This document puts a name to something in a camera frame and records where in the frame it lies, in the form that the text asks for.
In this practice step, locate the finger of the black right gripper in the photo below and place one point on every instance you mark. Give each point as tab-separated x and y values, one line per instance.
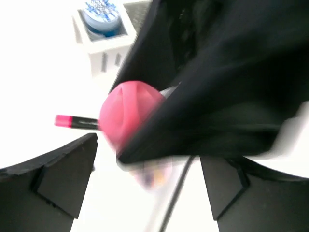
236	116
177	34

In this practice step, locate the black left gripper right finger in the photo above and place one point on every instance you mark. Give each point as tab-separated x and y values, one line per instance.
248	197

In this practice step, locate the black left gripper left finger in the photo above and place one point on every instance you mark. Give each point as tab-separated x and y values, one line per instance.
46	193

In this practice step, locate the blue splash-label round jar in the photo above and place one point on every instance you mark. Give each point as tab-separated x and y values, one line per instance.
101	17

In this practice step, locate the pink cap crayon tube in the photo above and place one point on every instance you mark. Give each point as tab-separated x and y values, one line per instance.
124	110

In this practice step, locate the white slotted organizer box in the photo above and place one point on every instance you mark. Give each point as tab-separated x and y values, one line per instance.
107	54

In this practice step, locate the pink cap black highlighter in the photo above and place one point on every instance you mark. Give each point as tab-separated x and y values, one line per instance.
76	122

